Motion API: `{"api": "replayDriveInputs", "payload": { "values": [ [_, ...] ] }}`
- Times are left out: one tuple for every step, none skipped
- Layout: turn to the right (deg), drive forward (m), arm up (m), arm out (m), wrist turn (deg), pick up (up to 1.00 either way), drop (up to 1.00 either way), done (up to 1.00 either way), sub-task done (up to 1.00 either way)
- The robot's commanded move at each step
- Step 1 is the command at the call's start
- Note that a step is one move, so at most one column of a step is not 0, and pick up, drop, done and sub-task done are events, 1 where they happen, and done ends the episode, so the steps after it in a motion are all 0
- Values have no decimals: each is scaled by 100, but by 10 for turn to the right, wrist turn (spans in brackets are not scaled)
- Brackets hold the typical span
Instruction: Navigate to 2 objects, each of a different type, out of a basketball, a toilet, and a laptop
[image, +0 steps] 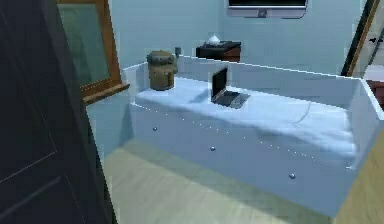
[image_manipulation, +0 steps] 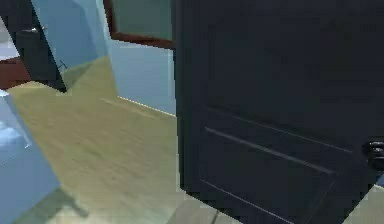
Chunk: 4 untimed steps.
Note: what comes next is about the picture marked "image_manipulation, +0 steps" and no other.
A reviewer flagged black panelled room door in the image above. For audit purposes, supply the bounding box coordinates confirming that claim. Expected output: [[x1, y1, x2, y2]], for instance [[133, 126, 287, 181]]
[[170, 0, 384, 224]]

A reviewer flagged black round door handle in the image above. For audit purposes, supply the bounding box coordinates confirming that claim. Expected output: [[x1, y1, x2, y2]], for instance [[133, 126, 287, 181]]
[[361, 140, 384, 172]]

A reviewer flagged brown framed window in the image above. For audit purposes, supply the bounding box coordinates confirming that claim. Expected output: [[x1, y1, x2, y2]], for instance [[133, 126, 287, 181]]
[[102, 0, 176, 51]]

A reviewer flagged silver door handle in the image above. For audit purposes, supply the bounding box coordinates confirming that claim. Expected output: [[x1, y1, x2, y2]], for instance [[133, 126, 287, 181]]
[[20, 26, 46, 35]]

